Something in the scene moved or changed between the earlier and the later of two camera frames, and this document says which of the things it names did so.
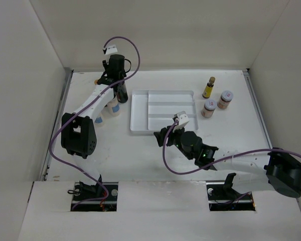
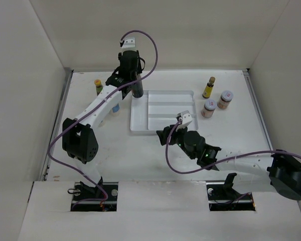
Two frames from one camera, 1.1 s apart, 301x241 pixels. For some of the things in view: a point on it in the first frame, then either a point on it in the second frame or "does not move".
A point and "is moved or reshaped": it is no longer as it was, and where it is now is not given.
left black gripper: (106, 65) -> (138, 69)
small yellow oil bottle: (209, 87) does not move
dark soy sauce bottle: (122, 93) is moved or reshaped
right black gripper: (160, 135) does not move
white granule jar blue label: (114, 107) does not move
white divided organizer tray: (151, 110) does not move
